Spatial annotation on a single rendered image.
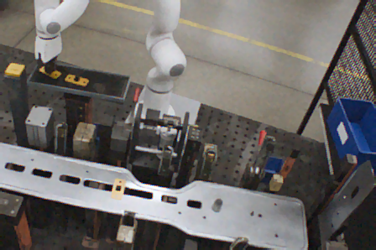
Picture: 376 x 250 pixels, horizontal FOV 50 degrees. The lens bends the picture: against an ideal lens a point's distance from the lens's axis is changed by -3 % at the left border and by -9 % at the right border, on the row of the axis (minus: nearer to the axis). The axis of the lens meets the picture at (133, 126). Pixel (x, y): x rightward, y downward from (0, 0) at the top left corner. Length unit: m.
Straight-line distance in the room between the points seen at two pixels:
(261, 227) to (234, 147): 0.70
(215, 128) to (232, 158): 0.20
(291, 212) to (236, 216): 0.21
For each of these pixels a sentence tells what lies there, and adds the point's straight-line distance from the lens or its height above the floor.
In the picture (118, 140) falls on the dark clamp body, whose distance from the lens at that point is 1.49.
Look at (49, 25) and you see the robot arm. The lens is 1.37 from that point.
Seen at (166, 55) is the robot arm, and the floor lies 1.21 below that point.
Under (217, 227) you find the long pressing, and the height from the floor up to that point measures 1.00.
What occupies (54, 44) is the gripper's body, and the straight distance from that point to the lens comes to 1.53.
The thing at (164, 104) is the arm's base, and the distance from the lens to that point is 1.88.
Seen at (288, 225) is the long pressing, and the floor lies 1.00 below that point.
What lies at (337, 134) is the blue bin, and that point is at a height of 1.07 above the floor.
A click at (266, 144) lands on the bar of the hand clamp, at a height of 1.21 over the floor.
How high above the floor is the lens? 2.18
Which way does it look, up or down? 46 degrees down
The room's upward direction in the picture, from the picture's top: 7 degrees clockwise
